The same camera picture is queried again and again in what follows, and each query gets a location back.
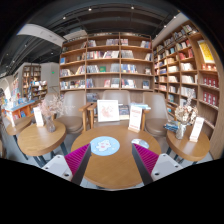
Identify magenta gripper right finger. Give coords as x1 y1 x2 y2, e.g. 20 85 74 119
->
131 143 184 186

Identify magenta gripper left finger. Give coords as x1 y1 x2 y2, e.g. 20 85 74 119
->
41 143 92 186

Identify grey computer mouse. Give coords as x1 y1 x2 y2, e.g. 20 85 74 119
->
131 139 149 149

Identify round blue mouse pad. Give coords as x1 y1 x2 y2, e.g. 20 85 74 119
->
90 136 120 156

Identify round wooden centre table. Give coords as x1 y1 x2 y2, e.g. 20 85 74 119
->
71 125 161 189

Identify round wooden table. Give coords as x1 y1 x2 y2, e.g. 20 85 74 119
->
166 127 210 164
17 121 67 156
71 125 161 189

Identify beige right armchair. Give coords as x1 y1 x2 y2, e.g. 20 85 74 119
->
143 92 168 137

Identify beige armchair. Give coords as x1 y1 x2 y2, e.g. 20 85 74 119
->
93 90 131 128
57 91 90 134
143 92 168 137

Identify beige left armchair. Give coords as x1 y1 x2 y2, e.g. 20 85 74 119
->
57 91 90 134

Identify white red sign stand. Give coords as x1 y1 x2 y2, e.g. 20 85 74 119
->
128 106 142 132

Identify stack of books right table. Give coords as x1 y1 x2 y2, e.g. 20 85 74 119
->
164 120 180 132

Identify round wooden right table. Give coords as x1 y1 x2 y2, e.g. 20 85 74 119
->
166 127 210 164

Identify round wooden left table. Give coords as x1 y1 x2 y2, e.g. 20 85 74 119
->
17 121 67 156

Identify dark book on chair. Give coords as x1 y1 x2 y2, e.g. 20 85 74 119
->
119 105 130 120

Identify right white sign card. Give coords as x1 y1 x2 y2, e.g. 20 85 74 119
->
189 117 204 142

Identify white sign card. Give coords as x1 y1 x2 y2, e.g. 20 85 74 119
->
189 117 204 142
33 107 44 127

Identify left vase dried flowers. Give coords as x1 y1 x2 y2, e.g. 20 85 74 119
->
38 94 63 133

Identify vase dried flowers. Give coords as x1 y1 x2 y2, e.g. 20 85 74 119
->
175 90 198 140
38 94 63 133

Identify white framed pink picture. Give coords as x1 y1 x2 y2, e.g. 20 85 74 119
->
97 100 119 122

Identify right vase dried flowers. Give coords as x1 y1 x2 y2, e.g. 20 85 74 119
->
175 90 198 140

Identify left white sign card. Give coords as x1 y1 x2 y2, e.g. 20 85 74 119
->
33 107 44 127

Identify beige middle armchair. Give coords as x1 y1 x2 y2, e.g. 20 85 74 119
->
93 90 131 128

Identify far left wooden table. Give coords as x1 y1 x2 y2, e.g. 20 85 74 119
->
6 117 31 136

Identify orange blue display stand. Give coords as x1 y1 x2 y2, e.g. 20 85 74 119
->
5 100 35 121

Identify distant wooden bookshelf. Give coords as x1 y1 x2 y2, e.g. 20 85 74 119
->
22 65 48 101

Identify large wooden back bookshelf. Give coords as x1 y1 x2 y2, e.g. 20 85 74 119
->
59 32 154 102

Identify yellow poster on shelf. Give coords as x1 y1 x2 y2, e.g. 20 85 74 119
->
198 40 215 64

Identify wooden right wall bookshelf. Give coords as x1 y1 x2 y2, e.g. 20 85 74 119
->
152 20 222 134

